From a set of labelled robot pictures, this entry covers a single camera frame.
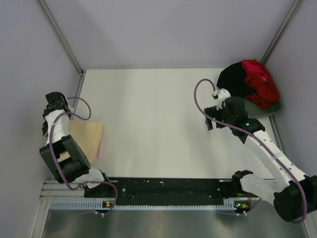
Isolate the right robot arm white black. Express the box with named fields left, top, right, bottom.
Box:
left=204, top=97, right=317, bottom=222

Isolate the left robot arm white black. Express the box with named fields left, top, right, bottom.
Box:
left=39, top=91, right=112, bottom=197

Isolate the grey plastic tray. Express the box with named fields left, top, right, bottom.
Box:
left=244, top=98, right=281, bottom=119

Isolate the red t shirt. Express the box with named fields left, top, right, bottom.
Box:
left=242, top=59, right=280, bottom=109

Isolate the grey slotted cable duct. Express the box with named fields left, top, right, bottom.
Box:
left=50, top=200, right=251, bottom=211

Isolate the black t shirt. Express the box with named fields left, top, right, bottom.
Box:
left=216, top=61, right=256, bottom=98

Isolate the cream yellow t shirt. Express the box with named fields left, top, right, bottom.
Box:
left=53, top=121, right=104, bottom=164

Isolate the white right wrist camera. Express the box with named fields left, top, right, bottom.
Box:
left=212, top=89, right=231, bottom=110

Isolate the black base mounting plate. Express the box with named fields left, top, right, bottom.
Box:
left=82, top=177, right=256, bottom=206

